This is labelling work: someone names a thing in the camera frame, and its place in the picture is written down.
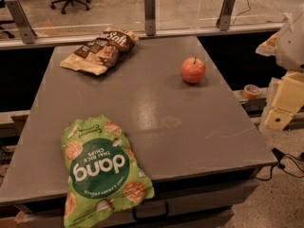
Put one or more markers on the green rice chips bag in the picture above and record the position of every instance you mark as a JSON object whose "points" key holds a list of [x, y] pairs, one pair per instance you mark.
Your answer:
{"points": [[104, 176]]}

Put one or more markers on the brown and cream snack bag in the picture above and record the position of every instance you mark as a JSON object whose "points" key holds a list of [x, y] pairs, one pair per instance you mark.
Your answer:
{"points": [[101, 54]]}

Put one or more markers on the middle metal bracket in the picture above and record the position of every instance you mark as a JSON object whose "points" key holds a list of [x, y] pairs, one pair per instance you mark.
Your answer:
{"points": [[150, 17]]}

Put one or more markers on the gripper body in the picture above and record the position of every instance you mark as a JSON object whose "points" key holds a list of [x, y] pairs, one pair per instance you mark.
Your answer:
{"points": [[294, 47]]}

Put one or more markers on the left metal bracket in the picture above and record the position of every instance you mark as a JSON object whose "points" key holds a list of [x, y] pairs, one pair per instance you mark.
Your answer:
{"points": [[21, 21]]}

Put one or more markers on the roll of tape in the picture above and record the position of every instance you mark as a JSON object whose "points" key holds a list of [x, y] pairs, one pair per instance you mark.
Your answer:
{"points": [[251, 91]]}

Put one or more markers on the clear acrylic barrier panel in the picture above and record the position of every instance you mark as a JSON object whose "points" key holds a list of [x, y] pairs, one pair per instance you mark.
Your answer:
{"points": [[129, 14]]}

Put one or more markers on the red apple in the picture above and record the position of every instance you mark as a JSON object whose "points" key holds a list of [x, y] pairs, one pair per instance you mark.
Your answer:
{"points": [[192, 70]]}

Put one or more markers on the right metal bracket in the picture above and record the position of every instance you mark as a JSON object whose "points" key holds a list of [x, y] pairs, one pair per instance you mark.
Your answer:
{"points": [[224, 20]]}

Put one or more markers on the metal bracket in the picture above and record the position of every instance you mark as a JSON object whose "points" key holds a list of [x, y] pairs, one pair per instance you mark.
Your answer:
{"points": [[150, 17], [224, 20], [21, 21]]}

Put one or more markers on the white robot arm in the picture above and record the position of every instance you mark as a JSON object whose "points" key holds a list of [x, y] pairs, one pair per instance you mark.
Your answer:
{"points": [[287, 45]]}

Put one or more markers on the black drawer handle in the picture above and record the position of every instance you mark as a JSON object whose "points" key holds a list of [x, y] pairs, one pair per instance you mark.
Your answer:
{"points": [[151, 210]]}

